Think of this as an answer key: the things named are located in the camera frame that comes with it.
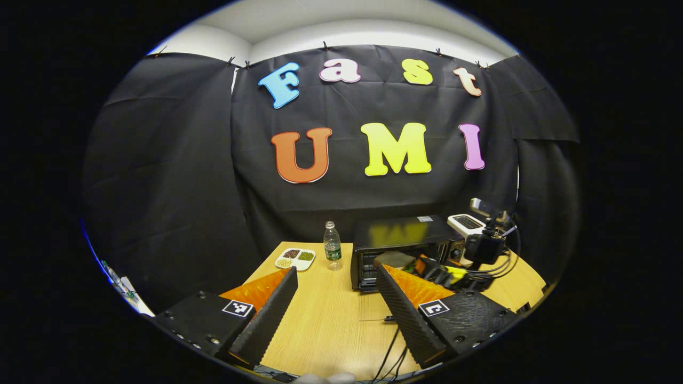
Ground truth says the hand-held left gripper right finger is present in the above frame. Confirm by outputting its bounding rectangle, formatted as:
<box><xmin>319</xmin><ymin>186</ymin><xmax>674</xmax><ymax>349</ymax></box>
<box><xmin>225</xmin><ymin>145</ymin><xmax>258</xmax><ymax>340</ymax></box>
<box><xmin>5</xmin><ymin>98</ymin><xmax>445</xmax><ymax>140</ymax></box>
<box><xmin>374</xmin><ymin>261</ymin><xmax>518</xmax><ymax>369</ymax></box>

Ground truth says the white divided snack tray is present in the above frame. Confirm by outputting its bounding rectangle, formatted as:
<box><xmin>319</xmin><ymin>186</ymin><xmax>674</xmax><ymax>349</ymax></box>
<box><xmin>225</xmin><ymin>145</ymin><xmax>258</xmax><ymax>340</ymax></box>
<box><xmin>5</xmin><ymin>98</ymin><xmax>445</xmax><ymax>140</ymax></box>
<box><xmin>275</xmin><ymin>247</ymin><xmax>316</xmax><ymax>272</ymax></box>

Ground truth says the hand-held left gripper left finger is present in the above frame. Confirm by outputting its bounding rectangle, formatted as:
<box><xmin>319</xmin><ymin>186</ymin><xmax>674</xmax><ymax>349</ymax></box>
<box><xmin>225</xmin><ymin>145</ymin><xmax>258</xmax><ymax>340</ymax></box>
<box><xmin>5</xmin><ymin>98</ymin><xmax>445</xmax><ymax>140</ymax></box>
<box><xmin>152</xmin><ymin>267</ymin><xmax>298</xmax><ymax>369</ymax></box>

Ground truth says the black backdrop cloth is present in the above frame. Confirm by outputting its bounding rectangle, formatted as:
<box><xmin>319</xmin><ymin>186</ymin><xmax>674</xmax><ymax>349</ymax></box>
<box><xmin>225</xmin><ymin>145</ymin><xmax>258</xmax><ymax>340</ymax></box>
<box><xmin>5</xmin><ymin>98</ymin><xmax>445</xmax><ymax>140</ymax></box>
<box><xmin>83</xmin><ymin>44</ymin><xmax>581</xmax><ymax>315</ymax></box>

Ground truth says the black electric oven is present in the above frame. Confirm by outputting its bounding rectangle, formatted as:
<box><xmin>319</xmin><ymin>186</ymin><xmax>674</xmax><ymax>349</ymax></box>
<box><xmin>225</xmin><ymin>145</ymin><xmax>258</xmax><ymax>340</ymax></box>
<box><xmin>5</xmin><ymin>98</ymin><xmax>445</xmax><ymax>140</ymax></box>
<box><xmin>351</xmin><ymin>215</ymin><xmax>465</xmax><ymax>322</ymax></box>

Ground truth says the clear plastic water bottle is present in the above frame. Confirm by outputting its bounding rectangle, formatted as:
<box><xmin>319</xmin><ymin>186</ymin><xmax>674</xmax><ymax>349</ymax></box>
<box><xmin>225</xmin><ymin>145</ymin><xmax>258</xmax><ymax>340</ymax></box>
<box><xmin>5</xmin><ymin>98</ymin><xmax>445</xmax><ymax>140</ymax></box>
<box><xmin>323</xmin><ymin>221</ymin><xmax>343</xmax><ymax>271</ymax></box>

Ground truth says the white toaster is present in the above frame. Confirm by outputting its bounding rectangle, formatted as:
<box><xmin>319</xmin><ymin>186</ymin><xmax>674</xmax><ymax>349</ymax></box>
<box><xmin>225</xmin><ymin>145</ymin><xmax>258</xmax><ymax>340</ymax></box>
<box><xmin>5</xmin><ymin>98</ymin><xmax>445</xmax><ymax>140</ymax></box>
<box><xmin>447</xmin><ymin>213</ymin><xmax>487</xmax><ymax>238</ymax></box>

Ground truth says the black cable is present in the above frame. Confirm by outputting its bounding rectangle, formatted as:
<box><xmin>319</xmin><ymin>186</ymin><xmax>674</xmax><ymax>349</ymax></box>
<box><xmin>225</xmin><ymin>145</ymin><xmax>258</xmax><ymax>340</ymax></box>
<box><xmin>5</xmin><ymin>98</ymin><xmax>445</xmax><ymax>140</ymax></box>
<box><xmin>369</xmin><ymin>325</ymin><xmax>409</xmax><ymax>383</ymax></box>

